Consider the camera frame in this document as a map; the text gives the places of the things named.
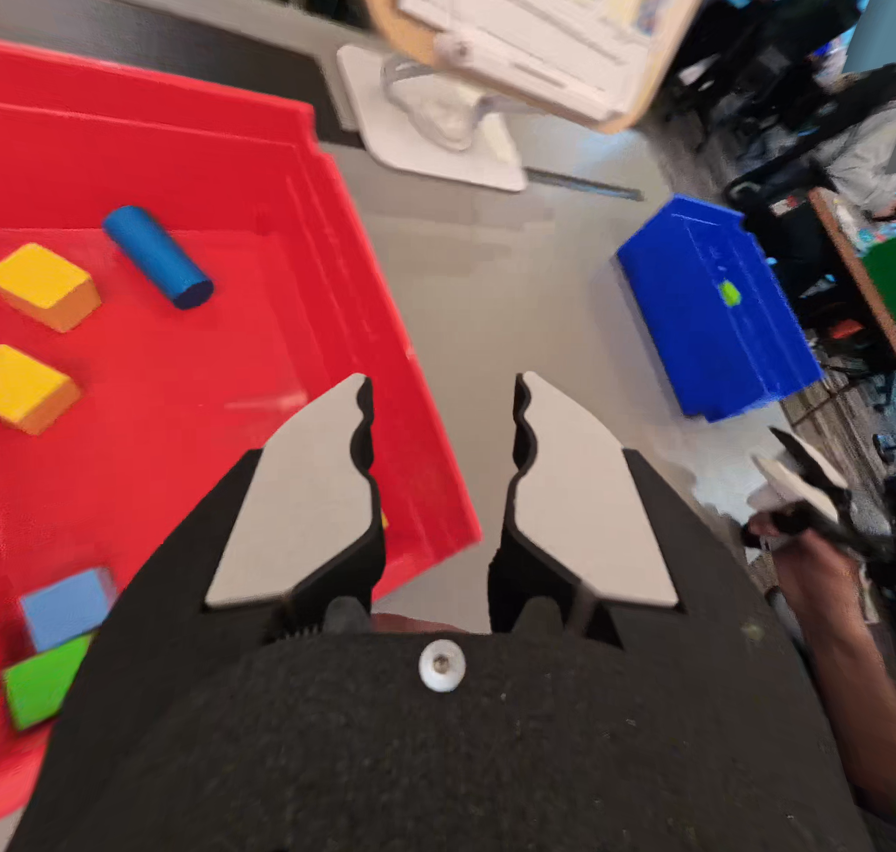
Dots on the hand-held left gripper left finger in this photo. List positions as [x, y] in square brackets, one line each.
[294, 509]

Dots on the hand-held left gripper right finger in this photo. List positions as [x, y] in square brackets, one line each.
[595, 516]

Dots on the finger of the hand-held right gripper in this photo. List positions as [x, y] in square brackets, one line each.
[777, 488]
[812, 467]

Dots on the red plastic bin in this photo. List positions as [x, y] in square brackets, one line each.
[210, 376]

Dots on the blue plastic bin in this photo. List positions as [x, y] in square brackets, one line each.
[714, 306]

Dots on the light blue wooden cube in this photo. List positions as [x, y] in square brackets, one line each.
[63, 607]

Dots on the blue wooden cylinder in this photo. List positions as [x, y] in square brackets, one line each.
[157, 254]

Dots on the green wooden cube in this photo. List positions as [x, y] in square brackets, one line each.
[42, 681]

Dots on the person's right forearm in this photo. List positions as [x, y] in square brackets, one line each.
[861, 712]

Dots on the person's right hand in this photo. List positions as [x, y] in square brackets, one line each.
[819, 579]

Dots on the small green wooden block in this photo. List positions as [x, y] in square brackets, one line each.
[730, 292]

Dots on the clipboard with instruction sheet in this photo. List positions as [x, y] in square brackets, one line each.
[546, 19]

